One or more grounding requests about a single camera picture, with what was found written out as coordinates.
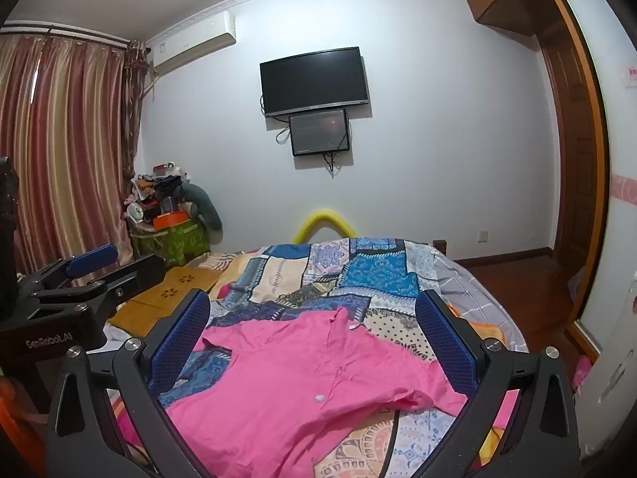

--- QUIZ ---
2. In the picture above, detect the green storage basket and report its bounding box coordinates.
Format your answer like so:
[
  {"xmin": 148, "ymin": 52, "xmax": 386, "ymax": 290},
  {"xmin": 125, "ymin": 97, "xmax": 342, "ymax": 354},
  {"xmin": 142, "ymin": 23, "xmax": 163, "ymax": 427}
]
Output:
[{"xmin": 130, "ymin": 219, "xmax": 212, "ymax": 267}]

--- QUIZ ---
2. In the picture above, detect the pink cardigan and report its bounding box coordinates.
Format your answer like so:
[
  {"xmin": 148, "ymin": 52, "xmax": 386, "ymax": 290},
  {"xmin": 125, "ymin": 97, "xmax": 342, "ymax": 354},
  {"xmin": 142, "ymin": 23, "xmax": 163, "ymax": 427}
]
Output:
[{"xmin": 164, "ymin": 307, "xmax": 469, "ymax": 478}]

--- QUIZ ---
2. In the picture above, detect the yellow foam tube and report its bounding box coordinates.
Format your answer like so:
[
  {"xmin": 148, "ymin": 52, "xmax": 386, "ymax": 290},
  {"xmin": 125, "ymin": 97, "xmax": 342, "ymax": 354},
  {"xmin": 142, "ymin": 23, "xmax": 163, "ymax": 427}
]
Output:
[{"xmin": 293, "ymin": 210, "xmax": 358, "ymax": 244}]

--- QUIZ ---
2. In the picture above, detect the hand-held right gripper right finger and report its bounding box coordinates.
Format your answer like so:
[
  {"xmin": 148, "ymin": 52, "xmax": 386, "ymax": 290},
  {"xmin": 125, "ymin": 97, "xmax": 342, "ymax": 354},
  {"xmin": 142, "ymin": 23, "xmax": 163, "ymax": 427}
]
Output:
[{"xmin": 414, "ymin": 289, "xmax": 583, "ymax": 478}]

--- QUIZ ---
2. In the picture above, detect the grey checked bedsheet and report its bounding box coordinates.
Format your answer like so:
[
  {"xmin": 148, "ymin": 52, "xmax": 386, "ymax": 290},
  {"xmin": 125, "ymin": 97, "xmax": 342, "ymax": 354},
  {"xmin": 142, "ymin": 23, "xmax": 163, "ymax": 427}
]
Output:
[{"xmin": 430, "ymin": 244, "xmax": 529, "ymax": 359}]

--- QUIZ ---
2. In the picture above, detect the pile of clutter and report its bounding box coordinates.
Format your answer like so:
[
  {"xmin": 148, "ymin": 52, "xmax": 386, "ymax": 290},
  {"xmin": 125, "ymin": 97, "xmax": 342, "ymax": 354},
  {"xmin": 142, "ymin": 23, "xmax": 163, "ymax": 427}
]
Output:
[{"xmin": 122, "ymin": 161, "xmax": 192, "ymax": 235}]

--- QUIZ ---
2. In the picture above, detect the orange cloth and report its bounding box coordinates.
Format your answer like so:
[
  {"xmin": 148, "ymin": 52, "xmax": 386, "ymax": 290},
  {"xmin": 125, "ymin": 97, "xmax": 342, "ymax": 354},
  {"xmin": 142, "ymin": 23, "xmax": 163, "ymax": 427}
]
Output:
[{"xmin": 0, "ymin": 378, "xmax": 45, "ymax": 459}]

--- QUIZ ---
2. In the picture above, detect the grey plush toy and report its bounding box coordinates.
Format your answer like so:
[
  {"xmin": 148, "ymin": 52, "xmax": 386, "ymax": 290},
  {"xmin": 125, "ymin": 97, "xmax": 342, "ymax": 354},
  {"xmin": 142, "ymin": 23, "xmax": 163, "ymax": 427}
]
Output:
[{"xmin": 179, "ymin": 182, "xmax": 224, "ymax": 245}]

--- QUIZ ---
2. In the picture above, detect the black wall television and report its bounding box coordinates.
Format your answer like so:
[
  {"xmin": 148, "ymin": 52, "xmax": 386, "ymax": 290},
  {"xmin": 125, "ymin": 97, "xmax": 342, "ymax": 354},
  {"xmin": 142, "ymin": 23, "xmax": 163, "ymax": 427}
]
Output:
[{"xmin": 260, "ymin": 46, "xmax": 370, "ymax": 118}]

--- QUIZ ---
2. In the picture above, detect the patchwork printed blanket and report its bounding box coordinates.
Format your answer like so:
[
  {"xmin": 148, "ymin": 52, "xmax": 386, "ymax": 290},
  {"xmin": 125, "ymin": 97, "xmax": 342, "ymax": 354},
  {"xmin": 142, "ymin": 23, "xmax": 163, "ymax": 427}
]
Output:
[{"xmin": 107, "ymin": 236, "xmax": 528, "ymax": 478}]

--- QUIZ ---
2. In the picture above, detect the small black monitor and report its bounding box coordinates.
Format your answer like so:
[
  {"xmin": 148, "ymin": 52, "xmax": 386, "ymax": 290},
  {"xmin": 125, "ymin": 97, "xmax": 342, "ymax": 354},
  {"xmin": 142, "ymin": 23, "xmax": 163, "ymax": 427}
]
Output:
[{"xmin": 289, "ymin": 108, "xmax": 350, "ymax": 157}]

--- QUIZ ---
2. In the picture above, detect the striped curtain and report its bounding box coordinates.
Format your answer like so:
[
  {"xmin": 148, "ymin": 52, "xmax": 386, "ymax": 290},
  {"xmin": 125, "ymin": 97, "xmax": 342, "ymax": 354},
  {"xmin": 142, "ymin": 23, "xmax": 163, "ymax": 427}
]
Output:
[{"xmin": 0, "ymin": 27, "xmax": 150, "ymax": 290}]

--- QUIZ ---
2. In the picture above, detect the pink slipper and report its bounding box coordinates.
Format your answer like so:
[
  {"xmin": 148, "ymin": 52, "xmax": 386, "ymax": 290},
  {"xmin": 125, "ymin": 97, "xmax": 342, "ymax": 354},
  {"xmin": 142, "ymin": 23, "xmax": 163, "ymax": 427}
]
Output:
[{"xmin": 572, "ymin": 356, "xmax": 593, "ymax": 392}]

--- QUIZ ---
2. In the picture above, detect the white air conditioner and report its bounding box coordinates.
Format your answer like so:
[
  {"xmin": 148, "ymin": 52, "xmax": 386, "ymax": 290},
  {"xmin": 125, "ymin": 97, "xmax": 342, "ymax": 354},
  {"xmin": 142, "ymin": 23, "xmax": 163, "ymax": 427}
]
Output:
[{"xmin": 149, "ymin": 10, "xmax": 237, "ymax": 75}]

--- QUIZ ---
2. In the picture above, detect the white curtain rail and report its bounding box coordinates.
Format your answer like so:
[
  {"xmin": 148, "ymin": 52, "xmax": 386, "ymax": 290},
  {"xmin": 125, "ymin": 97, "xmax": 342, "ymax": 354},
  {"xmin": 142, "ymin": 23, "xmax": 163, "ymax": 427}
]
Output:
[{"xmin": 0, "ymin": 20, "xmax": 150, "ymax": 53}]

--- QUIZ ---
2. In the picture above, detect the orange box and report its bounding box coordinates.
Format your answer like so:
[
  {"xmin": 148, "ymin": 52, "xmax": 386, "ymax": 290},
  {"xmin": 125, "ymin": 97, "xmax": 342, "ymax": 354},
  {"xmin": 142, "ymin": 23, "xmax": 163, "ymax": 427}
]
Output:
[{"xmin": 152, "ymin": 212, "xmax": 190, "ymax": 232}]

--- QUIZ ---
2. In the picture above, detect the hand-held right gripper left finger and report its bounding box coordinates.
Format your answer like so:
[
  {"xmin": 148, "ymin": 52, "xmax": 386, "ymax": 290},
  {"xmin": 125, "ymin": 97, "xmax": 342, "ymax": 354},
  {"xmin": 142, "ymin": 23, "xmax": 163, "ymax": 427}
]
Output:
[{"xmin": 44, "ymin": 289, "xmax": 212, "ymax": 478}]

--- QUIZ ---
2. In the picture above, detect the wooden lap desk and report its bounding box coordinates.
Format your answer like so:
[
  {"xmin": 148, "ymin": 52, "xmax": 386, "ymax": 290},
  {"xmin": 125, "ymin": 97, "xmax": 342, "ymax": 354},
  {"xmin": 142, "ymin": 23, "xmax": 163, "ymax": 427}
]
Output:
[{"xmin": 107, "ymin": 266, "xmax": 222, "ymax": 337}]

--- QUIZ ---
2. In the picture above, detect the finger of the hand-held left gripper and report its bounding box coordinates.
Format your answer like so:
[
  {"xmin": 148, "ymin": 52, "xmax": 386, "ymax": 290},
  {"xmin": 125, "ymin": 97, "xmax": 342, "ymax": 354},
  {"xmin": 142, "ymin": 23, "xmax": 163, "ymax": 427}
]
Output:
[
  {"xmin": 37, "ymin": 254, "xmax": 166, "ymax": 317},
  {"xmin": 20, "ymin": 245, "xmax": 119, "ymax": 294}
]

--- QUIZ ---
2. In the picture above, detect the wooden door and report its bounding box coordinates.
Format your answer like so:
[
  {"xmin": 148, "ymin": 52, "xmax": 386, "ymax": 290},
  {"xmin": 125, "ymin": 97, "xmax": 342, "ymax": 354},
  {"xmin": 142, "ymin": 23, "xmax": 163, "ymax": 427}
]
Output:
[{"xmin": 540, "ymin": 30, "xmax": 600, "ymax": 264}]

